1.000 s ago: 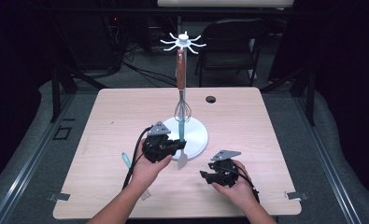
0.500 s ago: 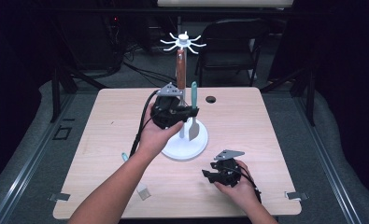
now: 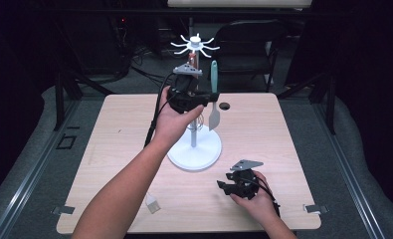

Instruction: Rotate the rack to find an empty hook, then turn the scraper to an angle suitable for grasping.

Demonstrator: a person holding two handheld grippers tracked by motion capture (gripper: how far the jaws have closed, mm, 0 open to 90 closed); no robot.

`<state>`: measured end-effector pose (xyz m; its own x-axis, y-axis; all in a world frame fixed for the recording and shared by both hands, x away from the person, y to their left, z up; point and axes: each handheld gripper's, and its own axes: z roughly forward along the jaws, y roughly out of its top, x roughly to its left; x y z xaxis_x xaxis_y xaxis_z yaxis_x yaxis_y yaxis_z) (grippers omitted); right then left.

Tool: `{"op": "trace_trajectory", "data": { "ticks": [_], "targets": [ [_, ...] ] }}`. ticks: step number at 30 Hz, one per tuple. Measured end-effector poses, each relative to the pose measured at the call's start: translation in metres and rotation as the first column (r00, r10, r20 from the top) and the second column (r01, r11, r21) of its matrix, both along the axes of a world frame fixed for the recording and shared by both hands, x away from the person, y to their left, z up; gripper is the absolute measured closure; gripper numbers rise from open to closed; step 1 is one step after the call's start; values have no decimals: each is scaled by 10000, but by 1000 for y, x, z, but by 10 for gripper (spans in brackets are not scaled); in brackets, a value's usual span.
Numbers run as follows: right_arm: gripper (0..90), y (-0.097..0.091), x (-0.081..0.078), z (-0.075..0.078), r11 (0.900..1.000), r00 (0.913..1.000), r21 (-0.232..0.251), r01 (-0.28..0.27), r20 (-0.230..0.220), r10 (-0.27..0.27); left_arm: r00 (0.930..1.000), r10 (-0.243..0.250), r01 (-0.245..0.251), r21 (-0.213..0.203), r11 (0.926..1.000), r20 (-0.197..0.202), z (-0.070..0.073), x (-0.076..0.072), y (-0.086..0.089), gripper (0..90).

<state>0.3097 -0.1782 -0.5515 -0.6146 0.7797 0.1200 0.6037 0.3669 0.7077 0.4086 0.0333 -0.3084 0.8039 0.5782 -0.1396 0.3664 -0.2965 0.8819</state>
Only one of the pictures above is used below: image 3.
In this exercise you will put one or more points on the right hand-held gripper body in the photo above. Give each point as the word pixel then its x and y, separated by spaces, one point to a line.
pixel 245 186

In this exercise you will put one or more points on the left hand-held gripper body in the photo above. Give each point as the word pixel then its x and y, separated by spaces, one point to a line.
pixel 184 96

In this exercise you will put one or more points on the white utensil rack with hooks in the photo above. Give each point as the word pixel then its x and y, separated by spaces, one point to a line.
pixel 197 156

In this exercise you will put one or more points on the person's right hand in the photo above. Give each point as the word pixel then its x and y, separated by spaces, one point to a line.
pixel 257 207

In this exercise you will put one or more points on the person's left hand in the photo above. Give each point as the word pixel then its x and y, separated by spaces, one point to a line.
pixel 174 126

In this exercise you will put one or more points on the black folding chair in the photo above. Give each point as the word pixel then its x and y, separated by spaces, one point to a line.
pixel 247 36

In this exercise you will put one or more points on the white board panel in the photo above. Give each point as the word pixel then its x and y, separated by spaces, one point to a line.
pixel 237 3

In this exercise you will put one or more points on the grey metal table bracket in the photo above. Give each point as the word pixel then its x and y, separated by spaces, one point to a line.
pixel 316 209
pixel 64 209

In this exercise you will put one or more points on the metal floor rail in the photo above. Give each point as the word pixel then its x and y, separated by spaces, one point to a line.
pixel 346 172
pixel 35 172

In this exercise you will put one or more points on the black metal frame stand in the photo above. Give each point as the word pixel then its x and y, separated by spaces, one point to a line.
pixel 59 99
pixel 330 103

